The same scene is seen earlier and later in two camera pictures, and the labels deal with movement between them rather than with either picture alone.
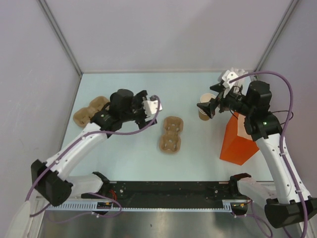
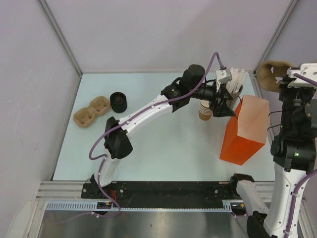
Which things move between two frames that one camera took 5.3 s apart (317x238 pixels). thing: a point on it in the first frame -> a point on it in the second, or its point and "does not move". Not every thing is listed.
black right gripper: [210, 107] -> [284, 88]
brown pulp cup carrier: [82, 116] does not move
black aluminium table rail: [166, 191] does not move
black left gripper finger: [143, 93] -> [229, 96]
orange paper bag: [235, 148] does not move
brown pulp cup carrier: [170, 141] -> [268, 70]
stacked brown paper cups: [204, 98] does not move
